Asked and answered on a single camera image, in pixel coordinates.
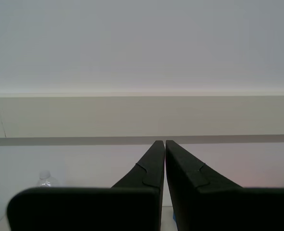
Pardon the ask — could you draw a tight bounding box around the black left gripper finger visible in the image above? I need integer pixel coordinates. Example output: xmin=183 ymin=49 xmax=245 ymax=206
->
xmin=7 ymin=140 xmax=166 ymax=231
xmin=165 ymin=140 xmax=284 ymax=231

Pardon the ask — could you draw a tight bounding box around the clear plastic water bottle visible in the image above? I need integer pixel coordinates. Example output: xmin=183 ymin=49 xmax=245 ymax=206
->
xmin=36 ymin=170 xmax=61 ymax=188

